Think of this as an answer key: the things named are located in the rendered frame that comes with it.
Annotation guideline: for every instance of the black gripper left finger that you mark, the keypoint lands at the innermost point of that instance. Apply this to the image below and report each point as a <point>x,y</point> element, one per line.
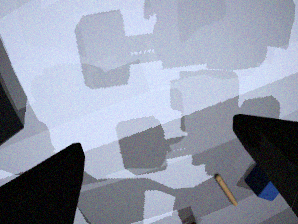
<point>47,193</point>

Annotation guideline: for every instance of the thin wooden stick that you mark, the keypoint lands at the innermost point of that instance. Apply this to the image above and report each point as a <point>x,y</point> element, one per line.
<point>225,189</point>

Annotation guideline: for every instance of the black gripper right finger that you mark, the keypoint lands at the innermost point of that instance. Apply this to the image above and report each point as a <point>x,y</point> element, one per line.
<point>273,145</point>

